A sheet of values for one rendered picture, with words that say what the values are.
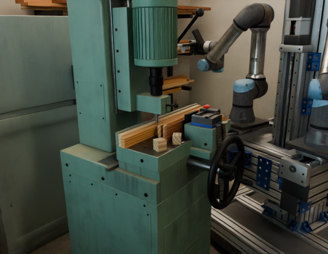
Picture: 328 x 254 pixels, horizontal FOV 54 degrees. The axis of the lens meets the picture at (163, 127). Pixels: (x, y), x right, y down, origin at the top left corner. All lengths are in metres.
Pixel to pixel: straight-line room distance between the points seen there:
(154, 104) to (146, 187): 0.34
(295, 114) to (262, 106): 2.99
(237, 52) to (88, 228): 3.73
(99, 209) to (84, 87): 0.55
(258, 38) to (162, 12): 0.83
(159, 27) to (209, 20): 3.85
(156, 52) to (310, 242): 1.33
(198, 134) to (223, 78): 3.71
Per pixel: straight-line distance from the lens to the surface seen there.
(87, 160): 1.42
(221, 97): 5.03
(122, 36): 1.34
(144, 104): 1.35
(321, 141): 1.57
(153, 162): 1.16
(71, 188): 1.59
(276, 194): 1.80
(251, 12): 1.84
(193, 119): 1.30
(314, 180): 1.56
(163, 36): 1.24
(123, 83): 1.37
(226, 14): 4.92
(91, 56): 1.42
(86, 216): 1.58
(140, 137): 1.29
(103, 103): 1.41
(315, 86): 1.29
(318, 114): 1.56
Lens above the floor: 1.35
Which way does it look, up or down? 18 degrees down
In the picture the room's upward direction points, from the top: 1 degrees counter-clockwise
